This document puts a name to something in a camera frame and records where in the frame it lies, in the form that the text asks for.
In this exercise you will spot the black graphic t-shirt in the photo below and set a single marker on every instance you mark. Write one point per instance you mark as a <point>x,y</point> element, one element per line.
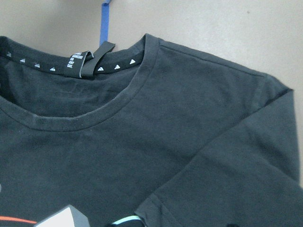
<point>173,136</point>

